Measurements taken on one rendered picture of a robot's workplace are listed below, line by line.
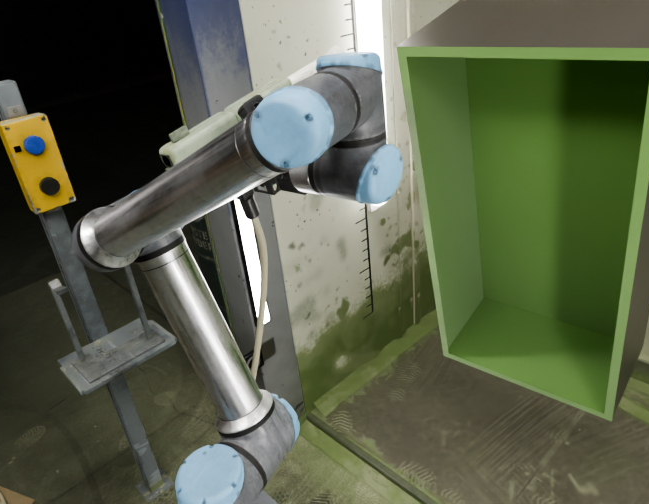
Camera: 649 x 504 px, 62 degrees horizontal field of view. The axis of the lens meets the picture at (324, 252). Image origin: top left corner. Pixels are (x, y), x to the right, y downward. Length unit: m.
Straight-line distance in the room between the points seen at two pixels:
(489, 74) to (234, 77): 0.78
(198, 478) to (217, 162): 0.75
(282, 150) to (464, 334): 1.67
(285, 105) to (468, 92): 1.26
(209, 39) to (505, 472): 1.87
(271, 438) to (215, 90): 1.02
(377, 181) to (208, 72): 1.03
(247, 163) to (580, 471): 1.97
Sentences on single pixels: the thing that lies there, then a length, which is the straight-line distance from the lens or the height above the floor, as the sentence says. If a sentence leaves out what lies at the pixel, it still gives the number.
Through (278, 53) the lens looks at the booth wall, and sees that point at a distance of 1.88.
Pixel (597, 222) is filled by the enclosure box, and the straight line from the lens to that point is 1.92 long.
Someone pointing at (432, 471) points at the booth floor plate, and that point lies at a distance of 2.31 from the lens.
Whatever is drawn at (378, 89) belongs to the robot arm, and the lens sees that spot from 0.77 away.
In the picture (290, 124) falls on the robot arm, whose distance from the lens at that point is 0.63.
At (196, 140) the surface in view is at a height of 1.60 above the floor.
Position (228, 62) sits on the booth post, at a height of 1.59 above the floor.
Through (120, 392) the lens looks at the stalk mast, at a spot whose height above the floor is 0.54.
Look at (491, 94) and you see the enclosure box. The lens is 1.81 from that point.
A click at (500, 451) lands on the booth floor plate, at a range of 2.40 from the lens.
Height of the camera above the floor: 1.85
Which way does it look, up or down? 29 degrees down
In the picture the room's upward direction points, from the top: 7 degrees counter-clockwise
